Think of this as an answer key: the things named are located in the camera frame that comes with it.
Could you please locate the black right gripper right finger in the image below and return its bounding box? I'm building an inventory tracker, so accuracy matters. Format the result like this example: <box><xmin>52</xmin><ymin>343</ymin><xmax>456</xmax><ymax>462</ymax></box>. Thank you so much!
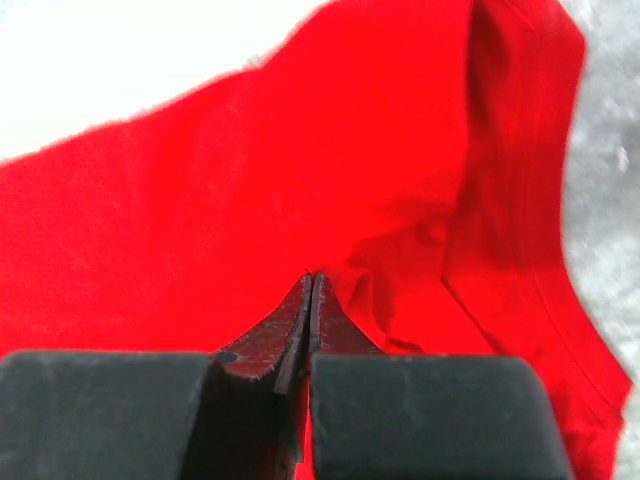
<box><xmin>309</xmin><ymin>275</ymin><xmax>573</xmax><ymax>479</ymax></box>

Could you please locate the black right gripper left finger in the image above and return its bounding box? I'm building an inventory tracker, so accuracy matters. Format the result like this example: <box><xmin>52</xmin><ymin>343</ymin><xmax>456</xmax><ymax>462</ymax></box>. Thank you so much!
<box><xmin>1</xmin><ymin>276</ymin><xmax>313</xmax><ymax>479</ymax></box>

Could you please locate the bright red t shirt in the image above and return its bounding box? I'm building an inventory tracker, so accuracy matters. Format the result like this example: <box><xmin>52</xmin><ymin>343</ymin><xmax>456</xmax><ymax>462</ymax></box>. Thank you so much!
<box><xmin>1</xmin><ymin>1</ymin><xmax>631</xmax><ymax>479</ymax></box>

